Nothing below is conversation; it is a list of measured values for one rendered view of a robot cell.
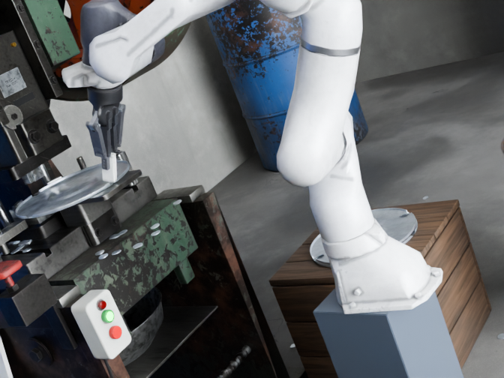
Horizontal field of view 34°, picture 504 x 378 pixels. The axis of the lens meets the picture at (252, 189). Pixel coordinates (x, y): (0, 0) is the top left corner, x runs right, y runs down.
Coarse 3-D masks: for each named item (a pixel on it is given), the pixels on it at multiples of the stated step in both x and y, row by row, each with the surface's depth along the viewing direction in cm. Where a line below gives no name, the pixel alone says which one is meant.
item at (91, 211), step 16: (128, 176) 189; (112, 192) 184; (64, 208) 194; (80, 208) 192; (96, 208) 195; (112, 208) 199; (80, 224) 194; (96, 224) 194; (112, 224) 199; (96, 240) 194
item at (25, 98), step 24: (0, 48) 190; (0, 72) 189; (24, 72) 194; (0, 96) 188; (24, 96) 194; (24, 120) 192; (48, 120) 194; (0, 144) 191; (24, 144) 191; (48, 144) 194
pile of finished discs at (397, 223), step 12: (384, 216) 224; (396, 216) 221; (408, 216) 218; (384, 228) 215; (396, 228) 214; (408, 228) 211; (408, 240) 206; (312, 252) 219; (324, 252) 216; (324, 264) 210
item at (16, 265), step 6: (0, 264) 169; (6, 264) 167; (12, 264) 166; (18, 264) 166; (0, 270) 165; (6, 270) 164; (12, 270) 165; (0, 276) 164; (6, 276) 164; (6, 282) 168; (12, 282) 168
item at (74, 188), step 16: (64, 176) 210; (80, 176) 206; (96, 176) 200; (48, 192) 203; (64, 192) 194; (80, 192) 191; (96, 192) 185; (16, 208) 197; (32, 208) 194; (48, 208) 188
